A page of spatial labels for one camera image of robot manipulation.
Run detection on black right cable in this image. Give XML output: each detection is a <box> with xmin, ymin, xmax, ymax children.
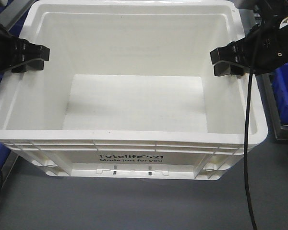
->
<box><xmin>243</xmin><ymin>67</ymin><xmax>259</xmax><ymax>230</ymax></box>

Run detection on white plastic Totelife tote bin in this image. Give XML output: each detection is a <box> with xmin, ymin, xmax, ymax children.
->
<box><xmin>0</xmin><ymin>0</ymin><xmax>269</xmax><ymax>181</ymax></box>

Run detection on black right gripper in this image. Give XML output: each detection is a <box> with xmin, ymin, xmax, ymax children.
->
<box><xmin>210</xmin><ymin>0</ymin><xmax>288</xmax><ymax>77</ymax></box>

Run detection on blue bin far right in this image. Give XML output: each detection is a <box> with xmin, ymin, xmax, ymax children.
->
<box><xmin>272</xmin><ymin>63</ymin><xmax>288</xmax><ymax>125</ymax></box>

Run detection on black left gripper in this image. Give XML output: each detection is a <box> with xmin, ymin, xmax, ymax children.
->
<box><xmin>0</xmin><ymin>24</ymin><xmax>50</xmax><ymax>73</ymax></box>

